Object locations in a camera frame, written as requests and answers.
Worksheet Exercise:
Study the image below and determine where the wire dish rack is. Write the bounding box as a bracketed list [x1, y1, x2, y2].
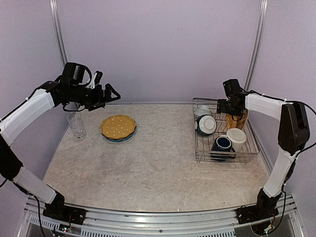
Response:
[192, 97, 260, 163]

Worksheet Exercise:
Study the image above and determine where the right aluminium post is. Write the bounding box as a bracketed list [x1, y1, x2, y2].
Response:
[244, 0, 269, 91]

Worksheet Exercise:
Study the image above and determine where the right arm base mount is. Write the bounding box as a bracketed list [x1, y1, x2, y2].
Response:
[236, 189, 282, 224]

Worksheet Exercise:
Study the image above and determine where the teal white bowl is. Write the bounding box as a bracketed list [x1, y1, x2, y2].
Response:
[194, 115, 217, 136]

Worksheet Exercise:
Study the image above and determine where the white mug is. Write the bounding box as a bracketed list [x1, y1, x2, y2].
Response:
[226, 128, 247, 152]

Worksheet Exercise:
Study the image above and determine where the back aluminium rail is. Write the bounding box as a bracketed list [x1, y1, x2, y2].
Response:
[107, 101, 192, 105]

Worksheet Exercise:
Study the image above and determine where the left aluminium post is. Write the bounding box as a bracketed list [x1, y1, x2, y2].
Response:
[49, 0, 68, 67]

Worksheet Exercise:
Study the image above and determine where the dark blue mug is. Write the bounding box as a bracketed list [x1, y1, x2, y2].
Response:
[211, 135, 236, 162]

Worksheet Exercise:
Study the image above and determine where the large clear glass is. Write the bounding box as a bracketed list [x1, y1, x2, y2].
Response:
[67, 112, 86, 139]

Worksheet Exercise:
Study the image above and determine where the aluminium post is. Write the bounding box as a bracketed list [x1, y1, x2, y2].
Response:
[49, 0, 68, 67]
[244, 0, 269, 91]

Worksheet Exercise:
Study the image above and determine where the light green bowl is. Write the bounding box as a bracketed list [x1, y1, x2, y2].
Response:
[194, 105, 213, 119]

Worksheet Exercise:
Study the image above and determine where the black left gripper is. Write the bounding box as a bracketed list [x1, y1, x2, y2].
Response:
[65, 82, 120, 111]

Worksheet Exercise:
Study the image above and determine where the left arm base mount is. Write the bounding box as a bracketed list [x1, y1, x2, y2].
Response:
[43, 192, 86, 225]

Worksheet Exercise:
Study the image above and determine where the aluminium rail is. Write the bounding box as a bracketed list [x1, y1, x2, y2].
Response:
[107, 101, 192, 105]
[19, 197, 304, 237]

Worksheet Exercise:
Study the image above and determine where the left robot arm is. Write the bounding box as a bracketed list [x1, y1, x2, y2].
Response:
[0, 62, 121, 220]

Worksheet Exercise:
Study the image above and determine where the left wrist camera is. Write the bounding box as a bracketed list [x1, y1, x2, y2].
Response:
[86, 71, 103, 89]

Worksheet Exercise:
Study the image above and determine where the small clear glass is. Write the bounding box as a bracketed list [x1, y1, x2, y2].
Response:
[69, 116, 84, 131]

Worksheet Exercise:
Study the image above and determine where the front aluminium rail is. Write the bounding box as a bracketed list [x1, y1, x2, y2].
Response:
[19, 197, 304, 237]

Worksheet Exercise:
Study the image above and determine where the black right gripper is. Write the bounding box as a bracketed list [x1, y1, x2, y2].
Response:
[217, 98, 243, 117]

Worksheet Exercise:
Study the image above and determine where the blue polka dot plate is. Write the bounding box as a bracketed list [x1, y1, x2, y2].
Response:
[102, 128, 137, 143]

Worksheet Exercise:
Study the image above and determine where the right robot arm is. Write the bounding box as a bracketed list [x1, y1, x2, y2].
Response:
[217, 79, 310, 219]

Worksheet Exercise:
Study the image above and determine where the yellow polka dot plate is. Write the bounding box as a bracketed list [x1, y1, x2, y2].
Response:
[100, 115, 137, 140]

